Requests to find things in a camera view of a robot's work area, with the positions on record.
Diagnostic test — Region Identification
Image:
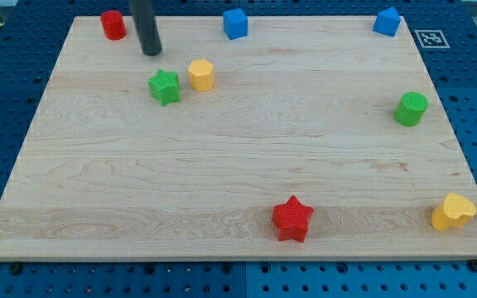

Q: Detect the red star block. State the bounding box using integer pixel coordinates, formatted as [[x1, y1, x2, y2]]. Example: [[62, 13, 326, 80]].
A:
[[272, 195, 315, 243]]

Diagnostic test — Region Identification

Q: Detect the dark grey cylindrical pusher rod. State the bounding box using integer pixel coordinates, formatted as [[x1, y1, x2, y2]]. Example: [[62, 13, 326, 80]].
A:
[[128, 0, 161, 56]]

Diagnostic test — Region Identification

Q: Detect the blue cube block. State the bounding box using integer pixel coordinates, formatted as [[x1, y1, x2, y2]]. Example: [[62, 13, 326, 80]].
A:
[[223, 8, 248, 40]]

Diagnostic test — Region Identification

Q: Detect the blue pentagon block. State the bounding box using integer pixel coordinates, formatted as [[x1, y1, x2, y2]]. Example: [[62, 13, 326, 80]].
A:
[[373, 7, 401, 37]]

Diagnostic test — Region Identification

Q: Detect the red cylinder block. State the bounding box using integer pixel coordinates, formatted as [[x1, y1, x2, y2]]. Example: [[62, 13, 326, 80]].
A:
[[100, 10, 127, 41]]

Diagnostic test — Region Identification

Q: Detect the yellow hexagon block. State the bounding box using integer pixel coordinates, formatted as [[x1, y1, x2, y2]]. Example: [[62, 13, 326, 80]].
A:
[[188, 59, 214, 91]]

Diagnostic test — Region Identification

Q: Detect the yellow heart block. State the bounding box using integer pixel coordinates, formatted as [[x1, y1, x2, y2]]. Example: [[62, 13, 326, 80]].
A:
[[431, 193, 477, 231]]

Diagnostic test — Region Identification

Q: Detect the light wooden board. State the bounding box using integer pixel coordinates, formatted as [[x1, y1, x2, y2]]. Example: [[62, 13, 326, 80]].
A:
[[0, 16, 477, 262]]

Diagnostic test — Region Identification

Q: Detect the green cylinder block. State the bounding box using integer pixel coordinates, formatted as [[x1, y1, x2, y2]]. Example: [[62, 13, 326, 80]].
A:
[[393, 91, 429, 127]]

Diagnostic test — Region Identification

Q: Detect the white fiducial marker tag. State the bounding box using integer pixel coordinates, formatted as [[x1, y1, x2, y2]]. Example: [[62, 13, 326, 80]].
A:
[[414, 29, 450, 49]]

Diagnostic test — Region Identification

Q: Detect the green star block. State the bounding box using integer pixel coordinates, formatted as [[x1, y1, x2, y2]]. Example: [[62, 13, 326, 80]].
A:
[[147, 70, 181, 107]]

